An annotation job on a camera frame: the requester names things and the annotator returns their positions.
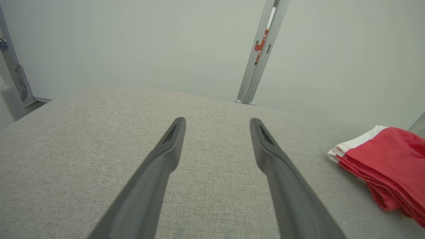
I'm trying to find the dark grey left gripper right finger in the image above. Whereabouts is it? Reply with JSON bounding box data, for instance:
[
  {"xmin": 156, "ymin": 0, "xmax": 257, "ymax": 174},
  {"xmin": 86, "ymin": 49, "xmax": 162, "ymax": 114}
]
[{"xmin": 250, "ymin": 118, "xmax": 348, "ymax": 239}]

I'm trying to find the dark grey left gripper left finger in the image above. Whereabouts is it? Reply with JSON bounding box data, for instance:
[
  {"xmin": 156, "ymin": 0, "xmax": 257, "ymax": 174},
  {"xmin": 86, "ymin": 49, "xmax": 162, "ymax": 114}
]
[{"xmin": 87, "ymin": 117, "xmax": 186, "ymax": 239}]

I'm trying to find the red cloth garment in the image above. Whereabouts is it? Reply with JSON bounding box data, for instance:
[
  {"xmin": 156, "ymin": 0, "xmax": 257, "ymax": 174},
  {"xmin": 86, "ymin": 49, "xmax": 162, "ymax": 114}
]
[{"xmin": 327, "ymin": 125, "xmax": 425, "ymax": 228}]

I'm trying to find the grey twin partition post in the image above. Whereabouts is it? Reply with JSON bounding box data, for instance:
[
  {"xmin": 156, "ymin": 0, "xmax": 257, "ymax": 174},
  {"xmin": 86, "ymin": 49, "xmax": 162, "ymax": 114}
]
[{"xmin": 234, "ymin": 0, "xmax": 290, "ymax": 106}]

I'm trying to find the grey single partition post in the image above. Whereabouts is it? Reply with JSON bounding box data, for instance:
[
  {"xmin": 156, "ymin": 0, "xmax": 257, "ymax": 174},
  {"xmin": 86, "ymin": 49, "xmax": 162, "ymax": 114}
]
[{"xmin": 407, "ymin": 111, "xmax": 425, "ymax": 139}]

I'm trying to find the orange tag on post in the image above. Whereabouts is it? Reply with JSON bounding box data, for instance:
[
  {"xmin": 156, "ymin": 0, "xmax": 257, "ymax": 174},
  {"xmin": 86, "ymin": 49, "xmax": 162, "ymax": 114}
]
[{"xmin": 254, "ymin": 28, "xmax": 270, "ymax": 64}]

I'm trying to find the grey corner partition post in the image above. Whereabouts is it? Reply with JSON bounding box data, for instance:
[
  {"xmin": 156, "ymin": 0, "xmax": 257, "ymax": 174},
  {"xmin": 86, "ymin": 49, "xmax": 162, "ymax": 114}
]
[{"xmin": 0, "ymin": 6, "xmax": 52, "ymax": 120}]

